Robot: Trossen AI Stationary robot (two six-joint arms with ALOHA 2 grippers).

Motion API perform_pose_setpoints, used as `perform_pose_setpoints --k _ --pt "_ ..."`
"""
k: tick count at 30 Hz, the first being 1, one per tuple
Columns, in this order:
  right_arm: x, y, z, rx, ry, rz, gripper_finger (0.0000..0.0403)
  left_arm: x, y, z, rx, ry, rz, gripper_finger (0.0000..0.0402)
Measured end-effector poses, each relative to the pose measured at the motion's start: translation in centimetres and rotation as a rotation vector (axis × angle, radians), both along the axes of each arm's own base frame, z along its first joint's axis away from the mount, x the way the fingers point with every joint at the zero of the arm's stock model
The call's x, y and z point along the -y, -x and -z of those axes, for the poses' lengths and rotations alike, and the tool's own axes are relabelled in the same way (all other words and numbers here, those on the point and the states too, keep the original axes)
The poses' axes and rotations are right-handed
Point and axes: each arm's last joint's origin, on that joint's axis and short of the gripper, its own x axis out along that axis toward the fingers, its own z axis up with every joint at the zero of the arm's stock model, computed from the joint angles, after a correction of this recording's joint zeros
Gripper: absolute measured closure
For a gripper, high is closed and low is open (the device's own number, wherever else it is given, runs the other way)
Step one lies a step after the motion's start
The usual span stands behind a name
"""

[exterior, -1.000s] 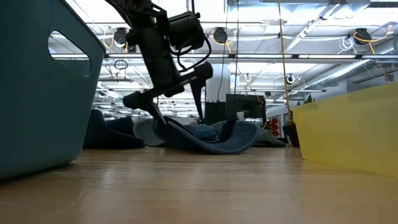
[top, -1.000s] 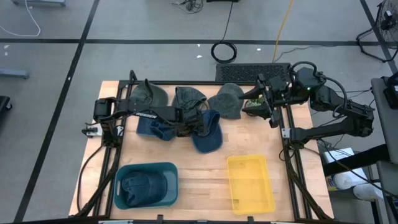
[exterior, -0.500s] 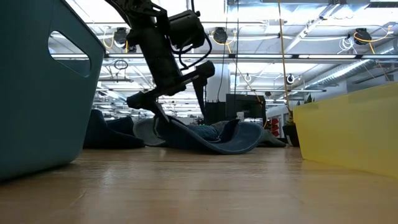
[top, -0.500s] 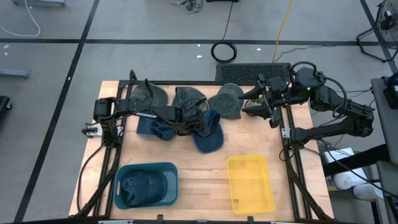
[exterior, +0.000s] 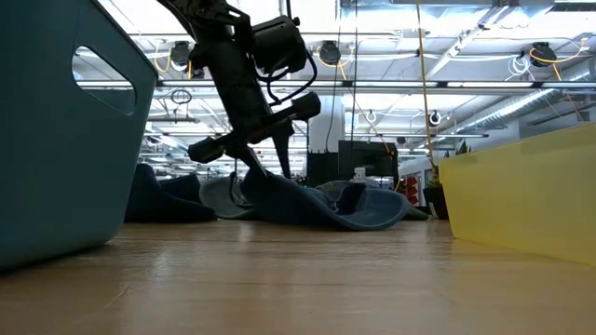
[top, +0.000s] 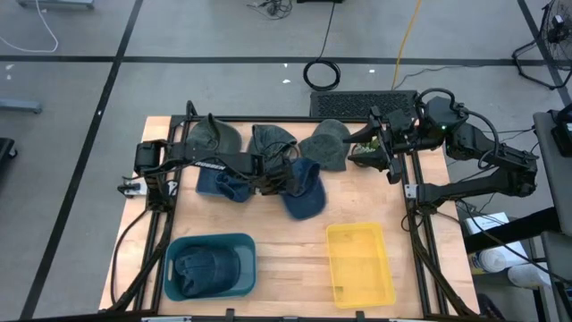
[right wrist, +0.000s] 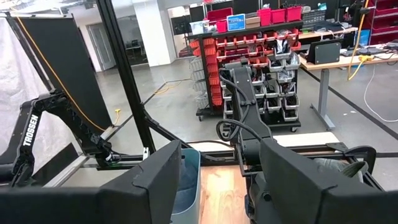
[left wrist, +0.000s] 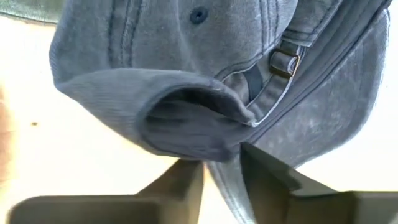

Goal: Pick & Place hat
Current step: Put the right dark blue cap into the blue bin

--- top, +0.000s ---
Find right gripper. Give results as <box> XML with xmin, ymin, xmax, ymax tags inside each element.
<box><xmin>342</xmin><ymin>106</ymin><xmax>419</xmax><ymax>185</ymax></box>

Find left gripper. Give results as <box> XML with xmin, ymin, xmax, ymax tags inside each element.
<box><xmin>257</xmin><ymin>163</ymin><xmax>299</xmax><ymax>197</ymax></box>

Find navy denim baseball cap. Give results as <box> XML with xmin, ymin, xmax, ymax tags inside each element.
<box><xmin>280</xmin><ymin>156</ymin><xmax>328</xmax><ymax>222</ymax></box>

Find grey-green baseball cap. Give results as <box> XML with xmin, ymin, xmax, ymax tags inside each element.
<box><xmin>247</xmin><ymin>123</ymin><xmax>299</xmax><ymax>174</ymax></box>
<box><xmin>298</xmin><ymin>118</ymin><xmax>353</xmax><ymax>173</ymax></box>

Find blue denim baseball cap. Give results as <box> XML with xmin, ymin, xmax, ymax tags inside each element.
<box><xmin>195</xmin><ymin>167</ymin><xmax>254</xmax><ymax>204</ymax></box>

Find potted succulent plant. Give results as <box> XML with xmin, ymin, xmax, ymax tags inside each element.
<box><xmin>352</xmin><ymin>137</ymin><xmax>389</xmax><ymax>170</ymax></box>

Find black perforated panel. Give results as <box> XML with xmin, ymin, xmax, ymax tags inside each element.
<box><xmin>309</xmin><ymin>89</ymin><xmax>420</xmax><ymax>120</ymax></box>

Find dark olive baseball cap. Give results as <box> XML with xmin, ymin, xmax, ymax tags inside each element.
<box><xmin>185</xmin><ymin>113</ymin><xmax>243</xmax><ymax>156</ymax></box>

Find teal plastic bin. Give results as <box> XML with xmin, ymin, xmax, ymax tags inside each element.
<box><xmin>163</xmin><ymin>232</ymin><xmax>258</xmax><ymax>302</ymax></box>

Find yellow translucent plastic bin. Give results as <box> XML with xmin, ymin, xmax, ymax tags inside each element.
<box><xmin>324</xmin><ymin>222</ymin><xmax>398</xmax><ymax>310</ymax></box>

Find white cardboard box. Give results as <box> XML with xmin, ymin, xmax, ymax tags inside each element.
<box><xmin>462</xmin><ymin>211</ymin><xmax>510</xmax><ymax>236</ymax></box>

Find black beam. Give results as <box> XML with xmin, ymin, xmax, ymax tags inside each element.
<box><xmin>463</xmin><ymin>206</ymin><xmax>562</xmax><ymax>255</ymax></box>

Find white paper towel roll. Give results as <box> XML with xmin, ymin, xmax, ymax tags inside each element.
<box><xmin>473</xmin><ymin>241</ymin><xmax>531</xmax><ymax>275</ymax></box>

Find grey desk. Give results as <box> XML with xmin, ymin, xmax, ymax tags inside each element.
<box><xmin>532</xmin><ymin>110</ymin><xmax>572</xmax><ymax>225</ymax></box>

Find black desk device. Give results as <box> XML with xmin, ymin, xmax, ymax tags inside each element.
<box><xmin>550</xmin><ymin>103</ymin><xmax>572</xmax><ymax>157</ymax></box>

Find black floor fan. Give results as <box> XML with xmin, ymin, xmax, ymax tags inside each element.
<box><xmin>511</xmin><ymin>0</ymin><xmax>572</xmax><ymax>90</ymax></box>

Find grey metal bar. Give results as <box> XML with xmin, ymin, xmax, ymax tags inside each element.
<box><xmin>0</xmin><ymin>98</ymin><xmax>44</xmax><ymax>114</ymax></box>

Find black floor object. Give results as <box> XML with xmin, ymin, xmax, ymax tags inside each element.
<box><xmin>0</xmin><ymin>137</ymin><xmax>18</xmax><ymax>174</ymax></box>

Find grey metal base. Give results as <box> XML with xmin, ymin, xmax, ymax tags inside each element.
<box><xmin>16</xmin><ymin>0</ymin><xmax>96</xmax><ymax>10</ymax></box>

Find black aluminium table frame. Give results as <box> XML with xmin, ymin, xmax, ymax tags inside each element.
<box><xmin>98</xmin><ymin>100</ymin><xmax>482</xmax><ymax>319</ymax></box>

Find black coiled cable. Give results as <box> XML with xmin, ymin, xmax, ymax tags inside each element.
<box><xmin>302</xmin><ymin>0</ymin><xmax>343</xmax><ymax>93</ymax></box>

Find yellow hanging cable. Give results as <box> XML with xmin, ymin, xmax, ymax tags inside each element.
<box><xmin>391</xmin><ymin>0</ymin><xmax>424</xmax><ymax>90</ymax></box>

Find tangled black cable bundle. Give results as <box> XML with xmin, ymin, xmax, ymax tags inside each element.
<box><xmin>246</xmin><ymin>0</ymin><xmax>294</xmax><ymax>20</ymax></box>

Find white floor cable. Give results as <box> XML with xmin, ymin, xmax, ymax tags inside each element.
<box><xmin>0</xmin><ymin>0</ymin><xmax>60</xmax><ymax>54</ymax></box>

